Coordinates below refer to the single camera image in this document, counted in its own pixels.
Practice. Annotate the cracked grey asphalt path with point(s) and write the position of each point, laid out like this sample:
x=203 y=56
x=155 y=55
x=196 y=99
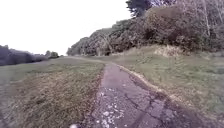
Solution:
x=123 y=96

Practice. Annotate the dense dark wood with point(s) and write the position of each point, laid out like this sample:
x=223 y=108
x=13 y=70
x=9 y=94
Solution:
x=160 y=30

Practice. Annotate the grass slope below wood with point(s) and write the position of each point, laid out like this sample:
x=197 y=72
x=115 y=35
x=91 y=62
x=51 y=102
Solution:
x=180 y=73

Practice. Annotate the robot's own part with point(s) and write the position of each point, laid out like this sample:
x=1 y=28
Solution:
x=73 y=126

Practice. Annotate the flat grass field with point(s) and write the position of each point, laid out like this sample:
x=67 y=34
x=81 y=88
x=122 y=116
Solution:
x=43 y=90

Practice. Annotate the distant row of trees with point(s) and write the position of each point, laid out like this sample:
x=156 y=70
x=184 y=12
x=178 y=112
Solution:
x=16 y=56

